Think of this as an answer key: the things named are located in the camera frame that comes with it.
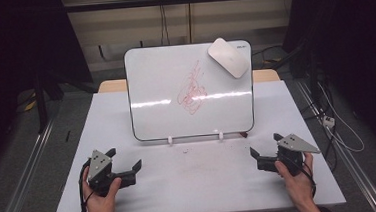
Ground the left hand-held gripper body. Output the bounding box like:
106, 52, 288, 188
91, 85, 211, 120
85, 148, 119, 198

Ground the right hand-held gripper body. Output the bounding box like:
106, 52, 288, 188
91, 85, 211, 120
275, 131, 323, 178

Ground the white whiteboard eraser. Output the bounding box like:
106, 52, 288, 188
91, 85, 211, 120
206, 36, 252, 81

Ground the person's left hand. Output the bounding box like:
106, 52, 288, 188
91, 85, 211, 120
80, 164, 125, 212

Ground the person's right hand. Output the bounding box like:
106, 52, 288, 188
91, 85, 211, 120
274, 150, 318, 211

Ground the white power strip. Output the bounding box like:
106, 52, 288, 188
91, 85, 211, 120
322, 115, 336, 130

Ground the wooden table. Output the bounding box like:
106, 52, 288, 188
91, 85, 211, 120
96, 68, 281, 94

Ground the white table cover board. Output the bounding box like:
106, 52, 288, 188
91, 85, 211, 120
44, 74, 347, 212

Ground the black metal stand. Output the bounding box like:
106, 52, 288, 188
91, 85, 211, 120
32, 70, 68, 135

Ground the black curtain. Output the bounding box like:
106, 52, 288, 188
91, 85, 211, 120
0, 0, 100, 173
279, 0, 376, 170

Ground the thin vertical pole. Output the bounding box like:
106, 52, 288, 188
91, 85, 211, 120
186, 0, 195, 45

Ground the black horizontal bar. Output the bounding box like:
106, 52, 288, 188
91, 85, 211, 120
63, 0, 263, 14

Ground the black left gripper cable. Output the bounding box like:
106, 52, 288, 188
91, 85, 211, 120
75, 158, 96, 212

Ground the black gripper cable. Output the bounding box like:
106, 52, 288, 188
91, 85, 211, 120
75, 158, 96, 212
291, 156, 319, 201

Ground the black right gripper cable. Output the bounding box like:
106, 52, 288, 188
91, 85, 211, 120
291, 156, 319, 201

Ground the aluminium floor rail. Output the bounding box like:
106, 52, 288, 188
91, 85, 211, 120
294, 74, 376, 212
0, 117, 63, 212

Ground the white floor cable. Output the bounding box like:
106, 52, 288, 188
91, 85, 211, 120
317, 79, 367, 156

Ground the white whiteboard black frame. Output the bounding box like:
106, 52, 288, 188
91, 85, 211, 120
123, 38, 258, 143

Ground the black hanging cable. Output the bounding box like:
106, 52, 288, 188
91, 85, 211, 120
158, 0, 171, 47

